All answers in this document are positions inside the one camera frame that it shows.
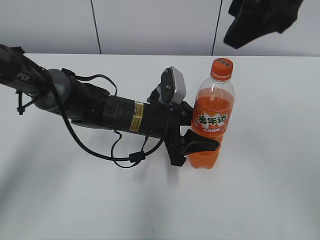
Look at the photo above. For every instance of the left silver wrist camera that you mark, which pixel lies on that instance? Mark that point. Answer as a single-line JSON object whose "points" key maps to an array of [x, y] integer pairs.
{"points": [[172, 86]]}

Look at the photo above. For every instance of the orange bottle cap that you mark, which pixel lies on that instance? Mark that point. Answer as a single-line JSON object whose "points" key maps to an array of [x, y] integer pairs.
{"points": [[222, 69]]}

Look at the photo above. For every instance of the orange soda plastic bottle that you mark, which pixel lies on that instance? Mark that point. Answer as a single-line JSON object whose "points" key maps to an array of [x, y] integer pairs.
{"points": [[212, 109]]}

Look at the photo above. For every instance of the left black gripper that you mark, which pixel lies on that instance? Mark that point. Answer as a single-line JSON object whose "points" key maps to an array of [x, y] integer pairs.
{"points": [[173, 116]]}

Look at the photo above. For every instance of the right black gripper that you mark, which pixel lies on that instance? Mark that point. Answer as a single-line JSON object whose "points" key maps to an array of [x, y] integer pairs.
{"points": [[268, 16]]}

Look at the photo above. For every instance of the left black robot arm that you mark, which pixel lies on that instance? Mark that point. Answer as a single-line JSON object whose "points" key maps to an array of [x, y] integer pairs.
{"points": [[78, 102]]}

